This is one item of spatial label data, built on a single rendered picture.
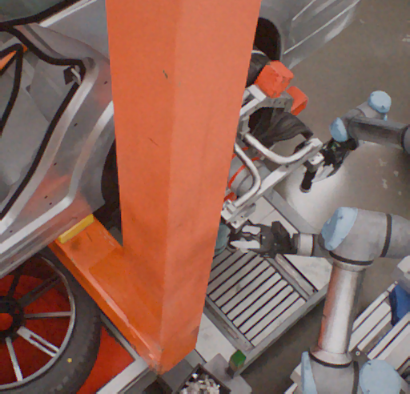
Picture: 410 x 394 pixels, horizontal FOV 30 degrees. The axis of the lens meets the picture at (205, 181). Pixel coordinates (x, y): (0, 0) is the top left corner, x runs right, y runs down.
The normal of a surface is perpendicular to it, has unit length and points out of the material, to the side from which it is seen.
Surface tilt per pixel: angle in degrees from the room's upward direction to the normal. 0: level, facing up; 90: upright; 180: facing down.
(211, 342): 0
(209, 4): 90
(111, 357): 0
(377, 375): 7
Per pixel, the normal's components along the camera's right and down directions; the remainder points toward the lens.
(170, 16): -0.75, 0.56
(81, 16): 0.66, 0.57
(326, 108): 0.07, -0.47
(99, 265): -0.33, -0.78
